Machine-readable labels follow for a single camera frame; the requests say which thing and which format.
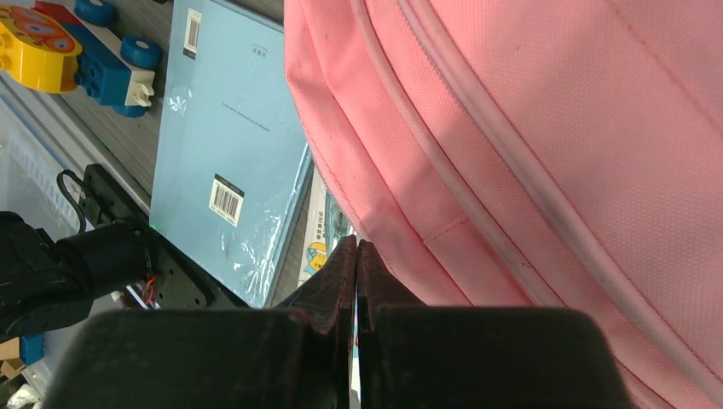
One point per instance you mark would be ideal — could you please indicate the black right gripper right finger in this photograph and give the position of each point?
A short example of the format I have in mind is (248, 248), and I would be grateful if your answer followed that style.
(417, 356)

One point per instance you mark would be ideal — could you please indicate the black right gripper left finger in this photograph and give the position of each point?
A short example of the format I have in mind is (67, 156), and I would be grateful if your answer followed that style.
(295, 355)

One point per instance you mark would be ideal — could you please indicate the light blue notebook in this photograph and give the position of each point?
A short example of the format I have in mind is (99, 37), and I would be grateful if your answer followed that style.
(233, 163)

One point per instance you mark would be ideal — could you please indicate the pink student backpack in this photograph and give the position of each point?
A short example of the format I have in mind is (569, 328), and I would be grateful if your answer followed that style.
(558, 153)

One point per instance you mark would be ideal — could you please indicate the packaged blue correction tape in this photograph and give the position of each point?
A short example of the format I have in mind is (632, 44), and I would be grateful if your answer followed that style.
(326, 225)

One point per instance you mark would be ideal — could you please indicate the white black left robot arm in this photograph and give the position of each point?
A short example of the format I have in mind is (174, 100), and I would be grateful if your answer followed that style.
(48, 285)

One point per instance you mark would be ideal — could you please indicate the yellow blue toy car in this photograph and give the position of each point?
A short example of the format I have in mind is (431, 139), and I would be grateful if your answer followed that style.
(53, 49)

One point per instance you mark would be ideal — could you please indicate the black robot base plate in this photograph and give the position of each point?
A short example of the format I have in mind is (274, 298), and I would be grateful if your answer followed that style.
(122, 249)

